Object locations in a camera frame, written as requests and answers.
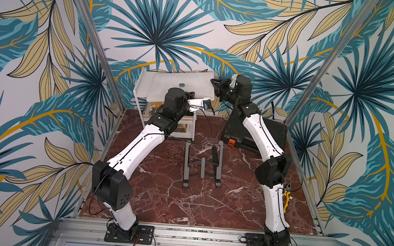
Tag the white metal shelf rack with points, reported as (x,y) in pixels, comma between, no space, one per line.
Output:
(142,87)

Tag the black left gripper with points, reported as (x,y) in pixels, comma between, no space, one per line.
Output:
(188,94)

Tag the yellow cable connector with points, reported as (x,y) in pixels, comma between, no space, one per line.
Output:
(286,195)

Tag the white Folio-02 book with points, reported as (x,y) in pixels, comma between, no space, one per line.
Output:
(184,131)

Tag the aluminium corner post right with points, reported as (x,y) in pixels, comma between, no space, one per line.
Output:
(344,37)

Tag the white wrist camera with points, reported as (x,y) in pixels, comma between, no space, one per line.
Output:
(199,104)
(233,81)

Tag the black laptop stand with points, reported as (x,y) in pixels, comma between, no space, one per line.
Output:
(216,162)

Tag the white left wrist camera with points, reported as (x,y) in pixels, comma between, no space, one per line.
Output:
(199,104)

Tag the silver laptop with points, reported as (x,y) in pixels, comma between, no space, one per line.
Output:
(198,82)

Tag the aluminium corner post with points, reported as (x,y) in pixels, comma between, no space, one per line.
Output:
(344,37)
(88,21)

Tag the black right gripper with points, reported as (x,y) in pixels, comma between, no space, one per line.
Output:
(223,88)

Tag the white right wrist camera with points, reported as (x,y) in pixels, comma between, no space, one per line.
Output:
(233,81)

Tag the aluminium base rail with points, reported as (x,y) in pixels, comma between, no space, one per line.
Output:
(191,242)

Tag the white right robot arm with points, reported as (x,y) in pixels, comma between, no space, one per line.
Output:
(271,173)

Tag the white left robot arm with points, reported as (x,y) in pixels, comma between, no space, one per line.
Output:
(111,179)

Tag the aluminium corner post left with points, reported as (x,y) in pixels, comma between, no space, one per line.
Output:
(88,21)

